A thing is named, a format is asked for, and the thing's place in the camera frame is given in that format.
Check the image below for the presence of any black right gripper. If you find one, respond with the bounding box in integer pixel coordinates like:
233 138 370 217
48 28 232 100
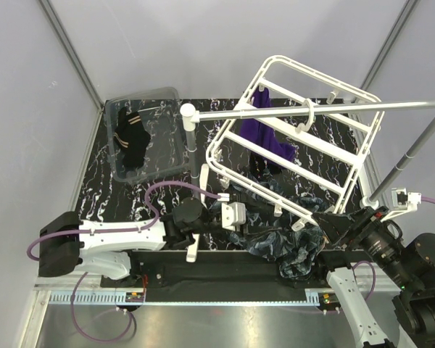
312 203 421 290

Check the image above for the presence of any purple sock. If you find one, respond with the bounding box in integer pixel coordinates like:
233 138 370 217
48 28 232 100
239 87 296 176

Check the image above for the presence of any white clip sock hanger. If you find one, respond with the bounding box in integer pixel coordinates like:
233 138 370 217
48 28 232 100
205 55 380 217

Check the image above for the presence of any black striped sock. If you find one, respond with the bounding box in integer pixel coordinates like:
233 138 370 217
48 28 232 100
113 107 151 170

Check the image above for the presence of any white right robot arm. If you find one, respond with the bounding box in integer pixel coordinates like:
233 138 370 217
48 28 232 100
312 206 435 347

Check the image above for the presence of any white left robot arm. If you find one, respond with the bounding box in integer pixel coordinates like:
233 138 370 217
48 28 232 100
35 196 272 287

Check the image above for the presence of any dark patterned cloth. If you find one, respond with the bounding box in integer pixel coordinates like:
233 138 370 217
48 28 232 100
206 170 331 280

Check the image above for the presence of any grey white drying rack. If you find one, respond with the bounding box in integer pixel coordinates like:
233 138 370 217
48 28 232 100
179 96 435 263

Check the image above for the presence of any clear plastic bin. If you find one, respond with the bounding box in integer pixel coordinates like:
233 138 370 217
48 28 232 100
104 87 189 185

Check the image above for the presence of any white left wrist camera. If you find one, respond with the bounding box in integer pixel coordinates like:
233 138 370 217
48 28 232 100
217 193 247 231

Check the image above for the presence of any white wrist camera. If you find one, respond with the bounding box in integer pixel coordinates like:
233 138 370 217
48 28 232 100
381 188 422 222
217 193 247 231

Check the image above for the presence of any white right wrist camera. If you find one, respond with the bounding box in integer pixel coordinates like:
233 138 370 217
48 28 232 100
381 188 422 222

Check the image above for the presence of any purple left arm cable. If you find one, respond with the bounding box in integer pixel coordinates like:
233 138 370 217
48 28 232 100
25 181 225 262

